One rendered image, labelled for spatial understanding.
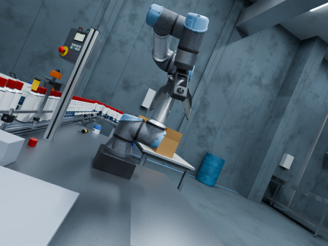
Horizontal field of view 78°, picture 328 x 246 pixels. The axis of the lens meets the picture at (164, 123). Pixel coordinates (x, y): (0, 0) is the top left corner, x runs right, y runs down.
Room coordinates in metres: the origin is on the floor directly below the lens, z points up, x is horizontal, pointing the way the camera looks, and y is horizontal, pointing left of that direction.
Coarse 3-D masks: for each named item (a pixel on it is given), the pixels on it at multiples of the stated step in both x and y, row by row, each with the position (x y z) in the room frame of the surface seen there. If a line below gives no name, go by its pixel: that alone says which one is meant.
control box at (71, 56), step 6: (72, 30) 1.18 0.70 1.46; (78, 30) 1.16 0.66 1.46; (72, 36) 1.17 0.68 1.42; (66, 42) 1.18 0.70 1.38; (78, 42) 1.14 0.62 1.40; (84, 42) 1.12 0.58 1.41; (66, 48) 1.17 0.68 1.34; (96, 48) 1.19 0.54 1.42; (60, 54) 1.18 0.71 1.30; (66, 54) 1.16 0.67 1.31; (72, 54) 1.14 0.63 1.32; (78, 54) 1.12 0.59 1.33; (66, 60) 1.19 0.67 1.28; (72, 60) 1.13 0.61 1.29; (90, 60) 1.19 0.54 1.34; (90, 66) 1.20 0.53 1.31
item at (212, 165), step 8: (208, 152) 6.52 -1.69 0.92; (208, 160) 6.25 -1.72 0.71; (216, 160) 6.17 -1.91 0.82; (224, 160) 6.26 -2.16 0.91; (200, 168) 6.43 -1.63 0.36; (208, 168) 6.20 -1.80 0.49; (216, 168) 6.18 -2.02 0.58; (200, 176) 6.28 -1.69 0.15; (208, 176) 6.17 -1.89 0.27; (216, 176) 6.23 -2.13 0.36; (208, 184) 6.17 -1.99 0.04
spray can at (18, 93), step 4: (20, 84) 0.91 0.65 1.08; (16, 88) 0.90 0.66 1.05; (20, 88) 0.91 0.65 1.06; (16, 92) 0.90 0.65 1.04; (20, 92) 0.91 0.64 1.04; (16, 96) 0.90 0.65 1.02; (20, 96) 0.92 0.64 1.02; (12, 100) 0.90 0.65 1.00; (16, 100) 0.91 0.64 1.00; (12, 104) 0.90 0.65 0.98; (16, 104) 0.92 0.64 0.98; (8, 124) 0.93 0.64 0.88
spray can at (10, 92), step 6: (6, 84) 0.84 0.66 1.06; (12, 84) 0.84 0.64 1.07; (6, 90) 0.83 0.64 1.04; (12, 90) 0.85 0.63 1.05; (6, 96) 0.83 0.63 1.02; (12, 96) 0.85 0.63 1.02; (6, 102) 0.84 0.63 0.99; (0, 108) 0.83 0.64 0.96; (6, 108) 0.85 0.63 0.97; (0, 120) 0.85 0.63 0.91
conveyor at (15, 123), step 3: (15, 120) 1.05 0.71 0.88; (48, 120) 1.38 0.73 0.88; (63, 120) 1.63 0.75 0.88; (9, 123) 0.96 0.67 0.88; (12, 123) 0.98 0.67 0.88; (15, 123) 1.00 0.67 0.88; (18, 123) 1.02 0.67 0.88; (21, 123) 1.04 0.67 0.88; (24, 123) 1.07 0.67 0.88; (27, 123) 1.09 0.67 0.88; (30, 123) 1.11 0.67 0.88; (39, 123) 1.20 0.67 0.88; (0, 126) 0.87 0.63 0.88; (6, 126) 0.90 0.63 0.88; (9, 126) 0.92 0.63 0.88; (12, 126) 0.94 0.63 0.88; (15, 126) 0.96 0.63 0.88; (18, 126) 0.98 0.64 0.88
